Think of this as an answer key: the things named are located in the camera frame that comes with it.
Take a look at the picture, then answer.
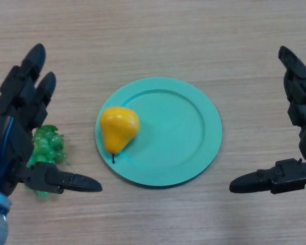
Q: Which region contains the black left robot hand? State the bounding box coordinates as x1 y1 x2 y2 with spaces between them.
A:
0 43 103 197

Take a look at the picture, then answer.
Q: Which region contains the yellow pear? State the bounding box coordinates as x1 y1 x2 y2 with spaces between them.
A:
99 106 140 164

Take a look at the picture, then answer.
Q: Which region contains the round green plate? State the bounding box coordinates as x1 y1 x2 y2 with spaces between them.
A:
95 77 223 189

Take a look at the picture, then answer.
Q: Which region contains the green grape bunch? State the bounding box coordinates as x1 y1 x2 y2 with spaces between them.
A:
25 124 73 200

